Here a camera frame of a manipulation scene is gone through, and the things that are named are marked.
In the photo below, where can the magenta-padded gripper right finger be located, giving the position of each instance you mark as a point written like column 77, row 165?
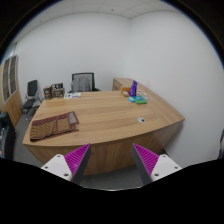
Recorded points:
column 163, row 165

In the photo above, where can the wooden glass-door cabinet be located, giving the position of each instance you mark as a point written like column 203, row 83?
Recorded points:
column 11, row 100

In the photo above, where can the green flat box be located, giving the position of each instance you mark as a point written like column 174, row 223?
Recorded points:
column 141, row 100

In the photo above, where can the purple upright box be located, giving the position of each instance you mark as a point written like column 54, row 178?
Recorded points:
column 133, row 88

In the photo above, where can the orange box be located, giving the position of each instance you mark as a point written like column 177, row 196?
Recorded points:
column 126, row 89

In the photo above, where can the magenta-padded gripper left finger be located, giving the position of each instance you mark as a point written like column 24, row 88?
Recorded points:
column 60, row 165

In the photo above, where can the black folding visitor chair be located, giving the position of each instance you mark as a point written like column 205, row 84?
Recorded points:
column 32, row 90

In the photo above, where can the large brown cardboard box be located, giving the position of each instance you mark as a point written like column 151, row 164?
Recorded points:
column 57, row 90

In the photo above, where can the grey mesh office chair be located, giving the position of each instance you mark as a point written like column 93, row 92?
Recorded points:
column 81, row 83

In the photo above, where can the wooden side drawer unit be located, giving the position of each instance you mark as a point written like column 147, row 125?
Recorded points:
column 120, row 82

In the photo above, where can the small brown cardboard box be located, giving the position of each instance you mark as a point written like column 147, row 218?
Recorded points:
column 47, row 92

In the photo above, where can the brown patterned towel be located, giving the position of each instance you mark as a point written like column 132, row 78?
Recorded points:
column 50, row 126

